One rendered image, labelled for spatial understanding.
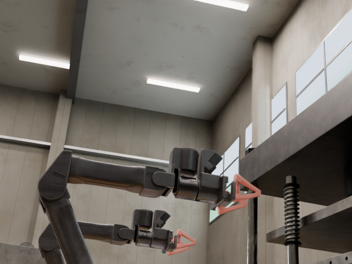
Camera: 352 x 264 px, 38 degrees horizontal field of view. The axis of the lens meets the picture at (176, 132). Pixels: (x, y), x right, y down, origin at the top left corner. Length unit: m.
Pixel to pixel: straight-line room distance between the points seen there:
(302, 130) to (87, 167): 1.55
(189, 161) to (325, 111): 1.26
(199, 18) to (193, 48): 0.99
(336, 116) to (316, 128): 0.16
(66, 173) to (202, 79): 10.50
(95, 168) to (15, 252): 9.00
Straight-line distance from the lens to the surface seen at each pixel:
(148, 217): 1.87
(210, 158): 1.33
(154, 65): 11.29
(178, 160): 1.31
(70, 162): 1.25
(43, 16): 10.43
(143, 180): 1.25
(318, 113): 2.52
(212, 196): 1.30
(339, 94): 2.41
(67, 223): 1.21
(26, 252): 10.26
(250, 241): 3.03
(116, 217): 12.06
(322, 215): 2.58
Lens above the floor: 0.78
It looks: 25 degrees up
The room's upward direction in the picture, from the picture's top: 4 degrees clockwise
